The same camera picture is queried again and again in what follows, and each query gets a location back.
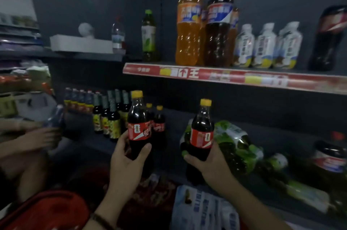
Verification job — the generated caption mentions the person's left hand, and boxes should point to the person's left hand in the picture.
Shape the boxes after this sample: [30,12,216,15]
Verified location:
[99,129,152,212]

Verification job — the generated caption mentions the person's right hand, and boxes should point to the person's right hand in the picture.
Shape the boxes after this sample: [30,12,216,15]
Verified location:
[183,140,237,197]

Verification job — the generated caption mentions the pile of green tea bottles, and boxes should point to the pile of green tea bottles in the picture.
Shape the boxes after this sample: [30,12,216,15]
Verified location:
[180,120,347,217]

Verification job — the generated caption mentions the dark grey metal shelf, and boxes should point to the dark grey metal shelf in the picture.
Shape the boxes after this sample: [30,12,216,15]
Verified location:
[0,0,347,230]

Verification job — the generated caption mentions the large dark soda bottle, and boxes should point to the large dark soda bottle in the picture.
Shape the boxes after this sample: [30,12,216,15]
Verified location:
[204,0,234,68]
[309,131,347,184]

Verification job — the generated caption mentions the large orange soda bottle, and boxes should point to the large orange soda bottle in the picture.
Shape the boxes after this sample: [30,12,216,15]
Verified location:
[196,0,208,66]
[227,0,240,66]
[175,0,202,67]

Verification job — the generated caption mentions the clear water bottle red cap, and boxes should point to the clear water bottle red cap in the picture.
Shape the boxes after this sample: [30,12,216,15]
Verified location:
[111,15,126,55]

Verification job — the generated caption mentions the cluster of white drink bottles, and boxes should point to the cluster of white drink bottles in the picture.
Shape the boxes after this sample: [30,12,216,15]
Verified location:
[232,21,303,70]

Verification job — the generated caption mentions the green label tea bottle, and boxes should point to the green label tea bottle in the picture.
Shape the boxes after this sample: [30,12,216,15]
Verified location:
[141,9,158,62]

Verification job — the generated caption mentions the large yellow-cap cola bottle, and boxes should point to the large yellow-cap cola bottle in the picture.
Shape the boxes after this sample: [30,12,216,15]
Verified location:
[308,0,347,72]

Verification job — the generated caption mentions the person's right forearm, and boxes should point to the person's right forearm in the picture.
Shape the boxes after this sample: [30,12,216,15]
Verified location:
[219,183,292,230]

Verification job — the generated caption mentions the another person's forearm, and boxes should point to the another person's forearm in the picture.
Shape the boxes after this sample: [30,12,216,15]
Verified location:
[0,118,41,157]

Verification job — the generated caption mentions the red shelf price strip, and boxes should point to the red shelf price strip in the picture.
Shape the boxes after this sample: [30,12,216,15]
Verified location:
[123,62,347,95]

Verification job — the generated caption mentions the stack of white blue packets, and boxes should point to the stack of white blue packets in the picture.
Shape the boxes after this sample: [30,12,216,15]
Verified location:
[170,185,240,230]

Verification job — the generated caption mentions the cluster of checked-neck sauce bottles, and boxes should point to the cluster of checked-neck sauce bottles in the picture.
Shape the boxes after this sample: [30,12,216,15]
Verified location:
[92,89,132,141]

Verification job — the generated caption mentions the red plastic basket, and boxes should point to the red plastic basket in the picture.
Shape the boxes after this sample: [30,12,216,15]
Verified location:
[0,190,90,230]

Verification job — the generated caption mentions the row of small dark bottles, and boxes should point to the row of small dark bottles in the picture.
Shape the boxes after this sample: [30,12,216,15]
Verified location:
[63,87,95,115]

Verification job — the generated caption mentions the pile of packaged goods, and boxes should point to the pile of packaged goods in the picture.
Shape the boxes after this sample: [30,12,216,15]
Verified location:
[0,10,59,122]

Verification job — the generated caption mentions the white box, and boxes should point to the white box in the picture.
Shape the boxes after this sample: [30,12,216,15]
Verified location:
[50,34,114,54]

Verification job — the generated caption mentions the white round object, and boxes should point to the white round object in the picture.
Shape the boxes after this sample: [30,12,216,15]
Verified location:
[78,22,95,38]

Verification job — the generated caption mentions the dark beaded bracelet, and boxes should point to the dark beaded bracelet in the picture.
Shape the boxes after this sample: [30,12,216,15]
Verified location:
[91,212,116,230]

